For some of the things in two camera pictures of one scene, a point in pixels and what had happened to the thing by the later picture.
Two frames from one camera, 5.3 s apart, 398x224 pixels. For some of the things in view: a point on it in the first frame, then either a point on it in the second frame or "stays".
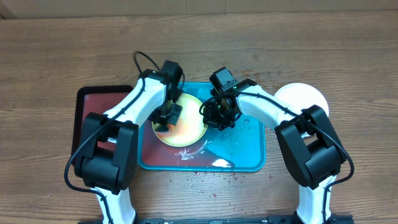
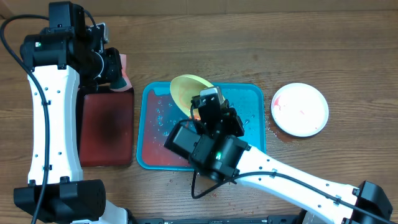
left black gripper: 173,120 -> 114,73
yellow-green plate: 190,128 -> 183,88
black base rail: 272,219 stays
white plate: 296,97 stays
